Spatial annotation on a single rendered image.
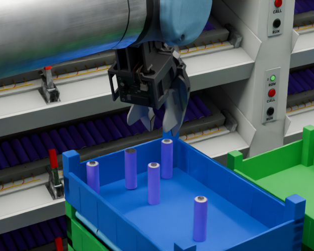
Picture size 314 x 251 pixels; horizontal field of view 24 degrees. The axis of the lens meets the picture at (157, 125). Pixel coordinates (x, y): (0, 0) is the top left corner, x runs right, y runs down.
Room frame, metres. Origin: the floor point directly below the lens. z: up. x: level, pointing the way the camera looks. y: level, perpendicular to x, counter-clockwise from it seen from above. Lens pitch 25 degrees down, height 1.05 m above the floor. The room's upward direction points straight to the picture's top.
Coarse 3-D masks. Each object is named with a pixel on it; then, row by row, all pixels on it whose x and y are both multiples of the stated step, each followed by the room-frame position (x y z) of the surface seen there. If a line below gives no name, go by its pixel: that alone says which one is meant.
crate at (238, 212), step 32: (64, 160) 0.94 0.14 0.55; (96, 160) 0.98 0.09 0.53; (160, 160) 1.04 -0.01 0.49; (192, 160) 1.01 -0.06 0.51; (64, 192) 0.95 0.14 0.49; (128, 192) 0.96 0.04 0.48; (160, 192) 0.96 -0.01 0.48; (192, 192) 0.96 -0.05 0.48; (224, 192) 0.94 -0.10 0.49; (256, 192) 0.89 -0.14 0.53; (96, 224) 0.87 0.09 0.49; (128, 224) 0.80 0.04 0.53; (160, 224) 0.87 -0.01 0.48; (192, 224) 0.87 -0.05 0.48; (224, 224) 0.87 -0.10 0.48; (256, 224) 0.87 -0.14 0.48; (288, 224) 0.80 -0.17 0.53
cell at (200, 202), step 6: (198, 198) 0.83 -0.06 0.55; (204, 198) 0.84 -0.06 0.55; (198, 204) 0.83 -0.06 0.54; (204, 204) 0.83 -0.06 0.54; (198, 210) 0.83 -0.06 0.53; (204, 210) 0.83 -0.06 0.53; (198, 216) 0.83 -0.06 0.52; (204, 216) 0.83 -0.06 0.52; (198, 222) 0.83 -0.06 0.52; (204, 222) 0.83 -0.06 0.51; (198, 228) 0.83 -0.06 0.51; (204, 228) 0.83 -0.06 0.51; (198, 234) 0.83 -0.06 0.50; (204, 234) 0.83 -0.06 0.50; (198, 240) 0.83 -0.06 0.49; (204, 240) 0.83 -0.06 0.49
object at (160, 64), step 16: (128, 48) 0.89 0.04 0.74; (144, 48) 0.90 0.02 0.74; (160, 48) 0.95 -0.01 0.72; (128, 64) 0.90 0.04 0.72; (144, 64) 0.91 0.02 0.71; (160, 64) 0.92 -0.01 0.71; (112, 80) 0.92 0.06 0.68; (128, 80) 0.91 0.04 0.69; (144, 80) 0.90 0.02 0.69; (160, 80) 0.91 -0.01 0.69; (112, 96) 0.93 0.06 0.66; (128, 96) 0.91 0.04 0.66; (144, 96) 0.90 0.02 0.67; (160, 96) 0.91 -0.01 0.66
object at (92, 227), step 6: (78, 216) 0.93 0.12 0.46; (84, 222) 0.91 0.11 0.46; (90, 222) 0.90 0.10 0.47; (90, 228) 0.90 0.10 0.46; (96, 228) 0.89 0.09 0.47; (96, 234) 0.88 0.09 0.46; (102, 234) 0.87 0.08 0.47; (102, 240) 0.87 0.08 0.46; (108, 240) 0.86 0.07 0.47; (108, 246) 0.87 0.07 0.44; (114, 246) 0.84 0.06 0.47
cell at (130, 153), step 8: (128, 152) 0.97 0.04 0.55; (136, 152) 0.97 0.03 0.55; (128, 160) 0.97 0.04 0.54; (136, 160) 0.97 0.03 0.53; (128, 168) 0.97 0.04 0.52; (136, 168) 0.97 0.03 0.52; (128, 176) 0.97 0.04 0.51; (136, 176) 0.97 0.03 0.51; (128, 184) 0.97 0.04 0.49; (136, 184) 0.97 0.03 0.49
